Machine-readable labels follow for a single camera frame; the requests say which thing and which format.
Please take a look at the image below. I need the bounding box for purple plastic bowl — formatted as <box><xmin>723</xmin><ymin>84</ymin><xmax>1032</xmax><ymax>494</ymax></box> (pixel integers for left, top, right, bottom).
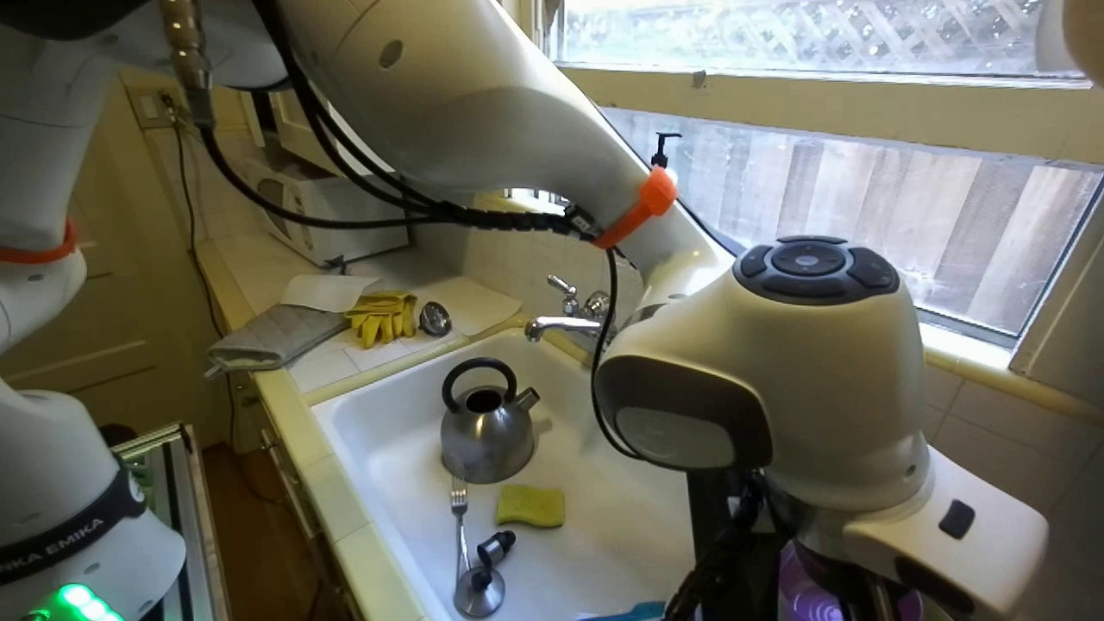
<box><xmin>777</xmin><ymin>542</ymin><xmax>923</xmax><ymax>621</ymax></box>

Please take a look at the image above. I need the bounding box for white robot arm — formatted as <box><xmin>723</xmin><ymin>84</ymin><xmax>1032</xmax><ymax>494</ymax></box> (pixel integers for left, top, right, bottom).
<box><xmin>0</xmin><ymin>0</ymin><xmax>1047</xmax><ymax>616</ymax></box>

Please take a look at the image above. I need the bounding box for chrome sink faucet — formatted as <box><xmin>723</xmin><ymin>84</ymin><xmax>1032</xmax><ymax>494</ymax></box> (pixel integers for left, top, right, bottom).
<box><xmin>524</xmin><ymin>271</ymin><xmax>610</xmax><ymax>341</ymax></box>

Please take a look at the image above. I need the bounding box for white sink basin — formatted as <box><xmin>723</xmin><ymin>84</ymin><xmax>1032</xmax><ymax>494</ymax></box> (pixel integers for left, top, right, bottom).
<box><xmin>314</xmin><ymin>331</ymin><xmax>693</xmax><ymax>621</ymax></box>

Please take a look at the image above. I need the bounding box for small metal strainer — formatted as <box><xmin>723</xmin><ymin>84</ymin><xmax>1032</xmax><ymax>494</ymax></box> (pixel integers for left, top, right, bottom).
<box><xmin>417</xmin><ymin>301</ymin><xmax>450</xmax><ymax>338</ymax></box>

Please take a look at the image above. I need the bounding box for orange soap pump bottle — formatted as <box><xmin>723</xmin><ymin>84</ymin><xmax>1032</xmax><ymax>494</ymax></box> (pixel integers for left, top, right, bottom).
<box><xmin>647</xmin><ymin>130</ymin><xmax>682</xmax><ymax>168</ymax></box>

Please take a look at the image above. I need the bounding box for yellow sponge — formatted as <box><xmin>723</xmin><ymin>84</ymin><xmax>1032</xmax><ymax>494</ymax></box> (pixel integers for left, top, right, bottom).
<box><xmin>494</xmin><ymin>483</ymin><xmax>564</xmax><ymax>529</ymax></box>

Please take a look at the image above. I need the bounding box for white toaster oven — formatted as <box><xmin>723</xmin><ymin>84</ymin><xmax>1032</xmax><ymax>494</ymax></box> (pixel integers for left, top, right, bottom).
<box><xmin>247</xmin><ymin>159</ymin><xmax>409</xmax><ymax>264</ymax></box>

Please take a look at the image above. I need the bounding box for grey folded cloth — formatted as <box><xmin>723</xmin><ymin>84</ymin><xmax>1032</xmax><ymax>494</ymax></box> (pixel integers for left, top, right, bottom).
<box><xmin>205</xmin><ymin>303</ymin><xmax>346</xmax><ymax>371</ymax></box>

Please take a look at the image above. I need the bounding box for metal ladle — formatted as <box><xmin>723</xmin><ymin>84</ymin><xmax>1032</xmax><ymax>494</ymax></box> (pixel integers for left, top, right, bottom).
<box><xmin>450</xmin><ymin>530</ymin><xmax>516</xmax><ymax>616</ymax></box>

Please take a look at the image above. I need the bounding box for blue plastic knife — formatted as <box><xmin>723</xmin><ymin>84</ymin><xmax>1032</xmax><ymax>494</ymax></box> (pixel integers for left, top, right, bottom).
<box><xmin>578</xmin><ymin>600</ymin><xmax>665</xmax><ymax>621</ymax></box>

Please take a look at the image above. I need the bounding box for steel kettle black handle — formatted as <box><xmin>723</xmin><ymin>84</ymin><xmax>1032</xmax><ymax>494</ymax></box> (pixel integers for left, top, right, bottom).
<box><xmin>440</xmin><ymin>358</ymin><xmax>540</xmax><ymax>483</ymax></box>

